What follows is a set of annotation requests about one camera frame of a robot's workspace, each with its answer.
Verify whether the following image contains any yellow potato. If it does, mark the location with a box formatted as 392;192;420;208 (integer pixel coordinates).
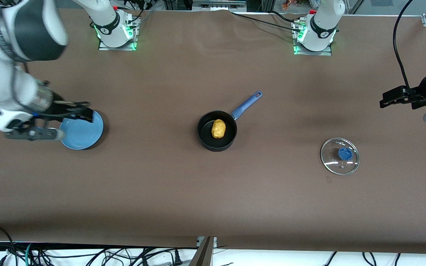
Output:
212;119;227;139

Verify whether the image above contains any glass lid with blue knob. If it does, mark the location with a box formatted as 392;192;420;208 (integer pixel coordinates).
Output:
320;137;360;176

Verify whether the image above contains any blue round plate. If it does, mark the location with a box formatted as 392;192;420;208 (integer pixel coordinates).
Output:
59;109;104;150

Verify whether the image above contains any dark diagonal beam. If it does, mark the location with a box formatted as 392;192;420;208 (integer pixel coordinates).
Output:
188;236;216;266

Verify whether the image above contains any dark pot with blue handle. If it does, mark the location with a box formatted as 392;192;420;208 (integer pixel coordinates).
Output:
197;91;263;152

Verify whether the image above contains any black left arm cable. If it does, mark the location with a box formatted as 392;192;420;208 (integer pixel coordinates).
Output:
393;0;415;89

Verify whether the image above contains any black cable on table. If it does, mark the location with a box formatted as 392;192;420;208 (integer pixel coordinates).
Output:
230;10;302;32

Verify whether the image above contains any brown table cover sheet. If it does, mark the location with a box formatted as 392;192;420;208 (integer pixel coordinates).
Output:
0;9;426;249

